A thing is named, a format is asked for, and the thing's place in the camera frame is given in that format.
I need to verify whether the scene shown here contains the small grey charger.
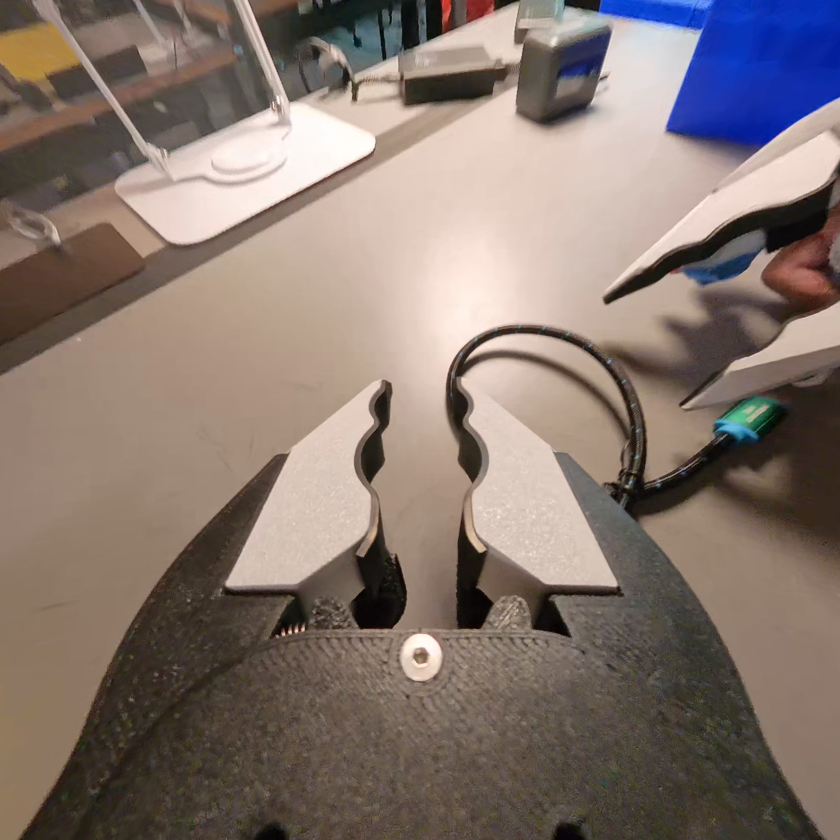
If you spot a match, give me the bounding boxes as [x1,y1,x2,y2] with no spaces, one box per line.
[515,0,565,43]

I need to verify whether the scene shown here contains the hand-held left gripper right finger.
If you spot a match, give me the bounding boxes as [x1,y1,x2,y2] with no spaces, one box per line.
[455,377,622,626]

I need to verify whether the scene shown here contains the black power adapter brick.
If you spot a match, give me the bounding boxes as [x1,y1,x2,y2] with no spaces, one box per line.
[298,36,511,107]

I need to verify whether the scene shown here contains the dark brown desk pad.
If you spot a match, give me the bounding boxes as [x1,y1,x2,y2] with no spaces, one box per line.
[0,223,147,345]

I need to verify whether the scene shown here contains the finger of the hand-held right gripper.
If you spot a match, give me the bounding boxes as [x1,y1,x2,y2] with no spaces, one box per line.
[682,298,840,411]
[604,98,840,304]

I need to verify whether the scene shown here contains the blue storage bin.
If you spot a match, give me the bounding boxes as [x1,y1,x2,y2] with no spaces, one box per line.
[598,0,840,147]

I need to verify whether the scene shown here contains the braided hdmi cable green plugs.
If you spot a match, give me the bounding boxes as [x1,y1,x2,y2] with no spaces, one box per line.
[446,323,788,509]

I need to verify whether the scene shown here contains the person's right hand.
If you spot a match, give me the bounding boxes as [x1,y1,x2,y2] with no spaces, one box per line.
[763,215,840,311]

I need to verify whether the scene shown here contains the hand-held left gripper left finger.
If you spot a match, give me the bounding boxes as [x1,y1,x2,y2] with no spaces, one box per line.
[224,378,396,614]

